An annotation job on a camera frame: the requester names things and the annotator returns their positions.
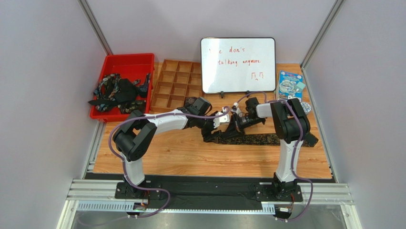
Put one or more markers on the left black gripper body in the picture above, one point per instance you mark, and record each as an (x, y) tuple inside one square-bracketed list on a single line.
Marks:
[(207, 127)]

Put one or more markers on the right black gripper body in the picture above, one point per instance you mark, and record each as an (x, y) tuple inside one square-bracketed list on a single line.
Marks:
[(236, 123)]

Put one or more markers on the black gold key pattern tie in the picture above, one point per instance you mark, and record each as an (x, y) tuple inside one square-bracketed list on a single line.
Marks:
[(264, 140)]

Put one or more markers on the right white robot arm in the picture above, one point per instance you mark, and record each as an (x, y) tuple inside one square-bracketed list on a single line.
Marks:
[(291, 126)]

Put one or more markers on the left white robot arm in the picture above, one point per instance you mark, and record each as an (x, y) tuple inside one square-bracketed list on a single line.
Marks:
[(131, 139)]

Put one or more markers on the rolled dark tie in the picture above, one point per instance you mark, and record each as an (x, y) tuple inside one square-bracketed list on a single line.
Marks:
[(189, 100)]

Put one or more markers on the blue packaged item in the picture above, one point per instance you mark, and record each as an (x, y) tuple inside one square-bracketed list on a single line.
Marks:
[(290, 85)]

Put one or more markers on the brown compartment tray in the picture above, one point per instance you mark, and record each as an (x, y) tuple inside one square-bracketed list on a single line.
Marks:
[(175, 82)]

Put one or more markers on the blue round tin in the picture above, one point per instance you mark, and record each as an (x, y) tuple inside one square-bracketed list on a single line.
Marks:
[(306, 107)]

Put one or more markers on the white whiteboard with red writing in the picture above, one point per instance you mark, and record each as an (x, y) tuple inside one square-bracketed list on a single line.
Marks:
[(234, 65)]

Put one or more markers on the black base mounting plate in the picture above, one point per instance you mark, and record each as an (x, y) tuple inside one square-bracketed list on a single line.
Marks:
[(203, 193)]

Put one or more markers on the black plain tie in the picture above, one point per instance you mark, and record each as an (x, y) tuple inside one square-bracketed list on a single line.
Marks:
[(113, 92)]

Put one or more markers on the red plastic bin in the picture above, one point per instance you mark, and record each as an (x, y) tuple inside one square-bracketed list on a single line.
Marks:
[(131, 67)]

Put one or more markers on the blue floral pattern tie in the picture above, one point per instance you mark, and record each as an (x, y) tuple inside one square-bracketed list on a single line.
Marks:
[(139, 103)]

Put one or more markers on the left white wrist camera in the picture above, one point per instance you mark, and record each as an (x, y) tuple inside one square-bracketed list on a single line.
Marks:
[(222, 117)]

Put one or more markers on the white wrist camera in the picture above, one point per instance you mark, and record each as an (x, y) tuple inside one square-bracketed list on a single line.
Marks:
[(222, 117), (235, 109)]

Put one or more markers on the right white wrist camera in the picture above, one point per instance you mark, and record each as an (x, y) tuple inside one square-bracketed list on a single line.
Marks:
[(235, 109)]

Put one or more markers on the aluminium frame rail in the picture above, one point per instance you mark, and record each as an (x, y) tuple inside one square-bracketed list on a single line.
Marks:
[(91, 204)]

